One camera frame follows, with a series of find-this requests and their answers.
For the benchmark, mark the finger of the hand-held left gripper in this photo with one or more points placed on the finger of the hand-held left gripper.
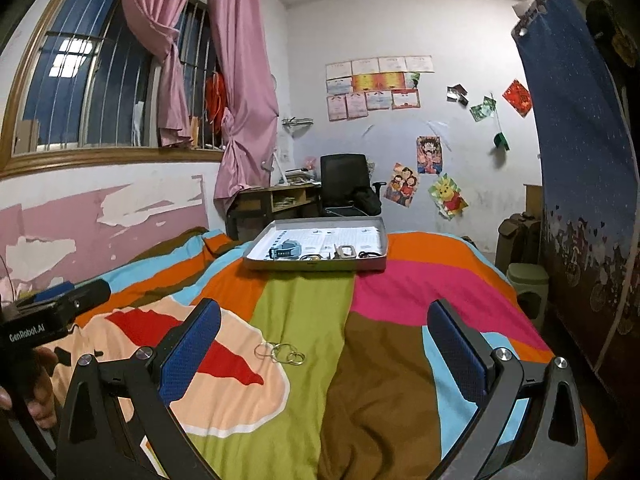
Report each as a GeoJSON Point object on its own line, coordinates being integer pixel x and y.
{"type": "Point", "coordinates": [50, 292]}
{"type": "Point", "coordinates": [92, 292]}

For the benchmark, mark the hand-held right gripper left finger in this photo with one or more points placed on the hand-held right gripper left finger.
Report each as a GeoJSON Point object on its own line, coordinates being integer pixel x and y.
{"type": "Point", "coordinates": [187, 355]}

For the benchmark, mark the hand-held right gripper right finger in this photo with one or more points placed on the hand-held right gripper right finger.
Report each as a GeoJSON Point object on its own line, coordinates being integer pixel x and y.
{"type": "Point", "coordinates": [455, 355]}

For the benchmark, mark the shallow grey tray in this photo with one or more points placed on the shallow grey tray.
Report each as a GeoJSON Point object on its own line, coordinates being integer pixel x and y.
{"type": "Point", "coordinates": [320, 237]}

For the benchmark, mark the person's left hand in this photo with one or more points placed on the person's left hand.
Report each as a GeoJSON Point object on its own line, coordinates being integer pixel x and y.
{"type": "Point", "coordinates": [45, 390]}

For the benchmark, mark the colourful patchwork blanket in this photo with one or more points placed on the colourful patchwork blanket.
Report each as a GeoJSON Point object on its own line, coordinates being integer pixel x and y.
{"type": "Point", "coordinates": [380, 360]}

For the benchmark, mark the green plastic stool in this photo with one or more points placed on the green plastic stool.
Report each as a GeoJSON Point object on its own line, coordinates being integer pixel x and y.
{"type": "Point", "coordinates": [527, 285]}

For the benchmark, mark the brown bag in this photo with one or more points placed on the brown bag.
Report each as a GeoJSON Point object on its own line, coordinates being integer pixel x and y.
{"type": "Point", "coordinates": [520, 237]}

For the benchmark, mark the blue wrist watch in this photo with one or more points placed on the blue wrist watch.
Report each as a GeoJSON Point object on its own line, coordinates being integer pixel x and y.
{"type": "Point", "coordinates": [286, 250]}

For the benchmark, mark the white square bangle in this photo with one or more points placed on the white square bangle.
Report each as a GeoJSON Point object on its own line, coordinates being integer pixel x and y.
{"type": "Point", "coordinates": [345, 251]}

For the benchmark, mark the yellow bear poster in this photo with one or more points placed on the yellow bear poster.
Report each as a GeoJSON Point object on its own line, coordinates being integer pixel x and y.
{"type": "Point", "coordinates": [447, 196]}

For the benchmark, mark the wooden cabinet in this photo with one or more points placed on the wooden cabinet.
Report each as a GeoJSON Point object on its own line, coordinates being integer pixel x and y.
{"type": "Point", "coordinates": [532, 200]}

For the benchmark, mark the wooden desk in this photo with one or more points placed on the wooden desk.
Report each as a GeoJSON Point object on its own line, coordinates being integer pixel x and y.
{"type": "Point", "coordinates": [255, 194]}

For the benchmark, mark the cartoon family poster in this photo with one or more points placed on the cartoon family poster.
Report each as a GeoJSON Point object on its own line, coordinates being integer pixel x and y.
{"type": "Point", "coordinates": [402, 185]}

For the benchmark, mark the small orange carton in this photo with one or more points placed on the small orange carton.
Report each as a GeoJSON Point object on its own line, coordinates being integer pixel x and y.
{"type": "Point", "coordinates": [194, 130]}

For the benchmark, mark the anime character poster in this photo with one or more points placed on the anime character poster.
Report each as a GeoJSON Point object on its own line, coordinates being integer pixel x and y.
{"type": "Point", "coordinates": [430, 155]}

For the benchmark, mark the white desk lamp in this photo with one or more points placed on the white desk lamp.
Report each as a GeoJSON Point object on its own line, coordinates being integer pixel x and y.
{"type": "Point", "coordinates": [277, 170]}

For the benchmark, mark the barred window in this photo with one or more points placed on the barred window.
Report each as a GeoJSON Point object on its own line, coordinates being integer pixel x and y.
{"type": "Point", "coordinates": [65, 85]}

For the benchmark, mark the stack of papers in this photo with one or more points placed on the stack of papers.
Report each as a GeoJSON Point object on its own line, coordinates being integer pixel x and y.
{"type": "Point", "coordinates": [297, 175]}

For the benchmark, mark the black office chair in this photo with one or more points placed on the black office chair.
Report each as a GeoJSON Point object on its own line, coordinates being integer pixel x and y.
{"type": "Point", "coordinates": [342, 172]}

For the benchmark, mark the knotted pink curtain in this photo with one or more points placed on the knotted pink curtain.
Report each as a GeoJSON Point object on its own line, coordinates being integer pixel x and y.
{"type": "Point", "coordinates": [170, 85]}

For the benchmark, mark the red hanging decoration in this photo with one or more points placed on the red hanging decoration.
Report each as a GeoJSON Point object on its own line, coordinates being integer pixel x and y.
{"type": "Point", "coordinates": [216, 97]}

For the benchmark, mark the long pink curtain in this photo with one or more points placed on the long pink curtain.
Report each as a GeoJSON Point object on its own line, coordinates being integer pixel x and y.
{"type": "Point", "coordinates": [245, 110]}

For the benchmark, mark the blue patterned curtain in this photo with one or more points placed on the blue patterned curtain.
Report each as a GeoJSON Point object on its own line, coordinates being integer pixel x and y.
{"type": "Point", "coordinates": [575, 135]}

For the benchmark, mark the red paper square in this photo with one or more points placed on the red paper square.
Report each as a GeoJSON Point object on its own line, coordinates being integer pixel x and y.
{"type": "Point", "coordinates": [517, 97]}

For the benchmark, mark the green wall photo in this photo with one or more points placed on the green wall photo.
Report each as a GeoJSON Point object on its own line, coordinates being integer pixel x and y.
{"type": "Point", "coordinates": [482, 108]}

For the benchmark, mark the small wall shelf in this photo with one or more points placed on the small wall shelf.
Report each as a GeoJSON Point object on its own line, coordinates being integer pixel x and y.
{"type": "Point", "coordinates": [296, 121]}

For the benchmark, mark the dark wall photos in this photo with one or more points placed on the dark wall photos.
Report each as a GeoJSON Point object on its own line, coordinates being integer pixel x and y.
{"type": "Point", "coordinates": [457, 94]}

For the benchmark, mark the group of wall certificates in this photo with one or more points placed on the group of wall certificates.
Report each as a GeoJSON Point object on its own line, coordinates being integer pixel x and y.
{"type": "Point", "coordinates": [357, 105]}

